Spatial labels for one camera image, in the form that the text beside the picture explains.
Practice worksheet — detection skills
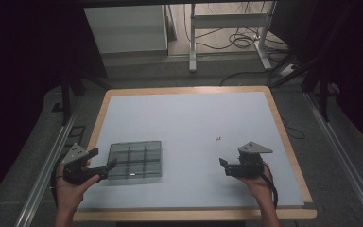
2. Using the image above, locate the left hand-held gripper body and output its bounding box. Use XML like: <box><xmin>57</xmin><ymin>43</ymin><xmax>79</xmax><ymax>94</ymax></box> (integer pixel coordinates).
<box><xmin>60</xmin><ymin>142</ymin><xmax>109</xmax><ymax>186</ymax></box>

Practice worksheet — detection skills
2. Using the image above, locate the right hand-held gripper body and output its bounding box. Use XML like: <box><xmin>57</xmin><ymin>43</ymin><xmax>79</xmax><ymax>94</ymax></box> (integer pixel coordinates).
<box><xmin>225</xmin><ymin>140</ymin><xmax>274</xmax><ymax>180</ymax></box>

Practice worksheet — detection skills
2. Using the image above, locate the clear plastic compartment box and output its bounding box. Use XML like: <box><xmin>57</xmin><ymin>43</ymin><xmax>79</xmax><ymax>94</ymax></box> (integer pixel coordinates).
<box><xmin>107</xmin><ymin>140</ymin><xmax>164</xmax><ymax>182</ymax></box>

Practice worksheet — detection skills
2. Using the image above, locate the person's right hand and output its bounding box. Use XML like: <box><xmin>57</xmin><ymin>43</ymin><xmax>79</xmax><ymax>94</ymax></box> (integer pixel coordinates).
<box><xmin>235</xmin><ymin>162</ymin><xmax>274</xmax><ymax>206</ymax></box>

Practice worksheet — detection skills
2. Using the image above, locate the person's left hand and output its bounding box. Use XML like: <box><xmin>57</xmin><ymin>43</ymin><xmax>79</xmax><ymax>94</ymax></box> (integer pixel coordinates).
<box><xmin>55</xmin><ymin>159</ymin><xmax>101</xmax><ymax>216</ymax></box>

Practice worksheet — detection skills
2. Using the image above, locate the black floor plate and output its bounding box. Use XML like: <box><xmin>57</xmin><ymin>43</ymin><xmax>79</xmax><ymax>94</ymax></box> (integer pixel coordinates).
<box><xmin>64</xmin><ymin>125</ymin><xmax>87</xmax><ymax>148</ymax></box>

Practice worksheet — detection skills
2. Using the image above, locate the pale blue table mat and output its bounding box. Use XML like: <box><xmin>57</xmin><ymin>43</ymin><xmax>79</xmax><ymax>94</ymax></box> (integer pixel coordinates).
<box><xmin>78</xmin><ymin>91</ymin><xmax>306</xmax><ymax>211</ymax></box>

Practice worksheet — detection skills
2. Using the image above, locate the black metal stand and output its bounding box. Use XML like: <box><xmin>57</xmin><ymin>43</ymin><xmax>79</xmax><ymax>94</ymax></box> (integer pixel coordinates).
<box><xmin>59</xmin><ymin>73</ymin><xmax>112</xmax><ymax>127</ymax></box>
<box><xmin>270</xmin><ymin>55</ymin><xmax>333</xmax><ymax>123</ymax></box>

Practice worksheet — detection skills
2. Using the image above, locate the white power strip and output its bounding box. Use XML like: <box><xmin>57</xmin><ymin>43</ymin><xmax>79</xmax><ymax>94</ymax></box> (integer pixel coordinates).
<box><xmin>278</xmin><ymin>63</ymin><xmax>298</xmax><ymax>78</ymax></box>

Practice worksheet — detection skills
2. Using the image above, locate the grey cabinet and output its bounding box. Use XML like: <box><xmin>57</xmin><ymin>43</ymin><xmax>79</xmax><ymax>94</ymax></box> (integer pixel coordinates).
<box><xmin>83</xmin><ymin>4</ymin><xmax>169</xmax><ymax>55</ymax></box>

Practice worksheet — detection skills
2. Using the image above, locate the aluminium floor rail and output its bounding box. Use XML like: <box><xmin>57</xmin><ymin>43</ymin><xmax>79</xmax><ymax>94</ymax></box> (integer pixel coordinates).
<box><xmin>13</xmin><ymin>112</ymin><xmax>78</xmax><ymax>227</ymax></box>
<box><xmin>304</xmin><ymin>92</ymin><xmax>363</xmax><ymax>227</ymax></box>

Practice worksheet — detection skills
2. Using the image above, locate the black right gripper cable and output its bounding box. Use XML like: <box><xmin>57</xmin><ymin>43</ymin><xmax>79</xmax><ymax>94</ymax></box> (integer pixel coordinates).
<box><xmin>260</xmin><ymin>162</ymin><xmax>279</xmax><ymax>210</ymax></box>

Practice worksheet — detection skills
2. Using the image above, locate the thin black looped cable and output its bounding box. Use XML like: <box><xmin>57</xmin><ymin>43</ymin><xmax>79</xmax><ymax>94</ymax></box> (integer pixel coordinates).
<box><xmin>280</xmin><ymin>116</ymin><xmax>306</xmax><ymax>141</ymax></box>

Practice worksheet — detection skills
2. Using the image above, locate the long black floor cable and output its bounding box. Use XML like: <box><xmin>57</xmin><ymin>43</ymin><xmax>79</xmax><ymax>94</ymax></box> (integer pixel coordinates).
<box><xmin>218</xmin><ymin>69</ymin><xmax>280</xmax><ymax>87</ymax></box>

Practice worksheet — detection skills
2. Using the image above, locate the tangle of black floor cables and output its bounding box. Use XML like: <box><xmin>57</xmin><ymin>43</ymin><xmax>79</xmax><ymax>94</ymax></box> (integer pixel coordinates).
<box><xmin>182</xmin><ymin>2</ymin><xmax>290</xmax><ymax>53</ymax></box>

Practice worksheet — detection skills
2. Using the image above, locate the white metal desk frame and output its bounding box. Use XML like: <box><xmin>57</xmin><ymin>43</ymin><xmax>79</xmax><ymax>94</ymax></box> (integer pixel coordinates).
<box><xmin>188</xmin><ymin>2</ymin><xmax>279</xmax><ymax>74</ymax></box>

